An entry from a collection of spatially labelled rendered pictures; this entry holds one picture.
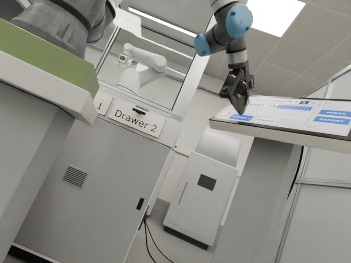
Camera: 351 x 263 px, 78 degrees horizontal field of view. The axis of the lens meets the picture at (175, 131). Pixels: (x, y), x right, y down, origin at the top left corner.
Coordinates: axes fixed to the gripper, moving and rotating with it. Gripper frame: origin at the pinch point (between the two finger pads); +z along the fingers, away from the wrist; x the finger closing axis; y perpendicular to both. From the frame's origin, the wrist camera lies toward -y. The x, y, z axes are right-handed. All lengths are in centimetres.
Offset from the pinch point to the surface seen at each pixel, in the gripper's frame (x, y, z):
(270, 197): -18.1, -15.0, 25.4
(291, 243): -4, 44, 129
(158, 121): 43.5, -10.2, 5.1
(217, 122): 8.7, -4.8, 3.3
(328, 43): 27, 252, 22
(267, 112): -8.2, 7.4, 2.4
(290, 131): -21.4, -4.7, 2.6
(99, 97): 68, -26, -13
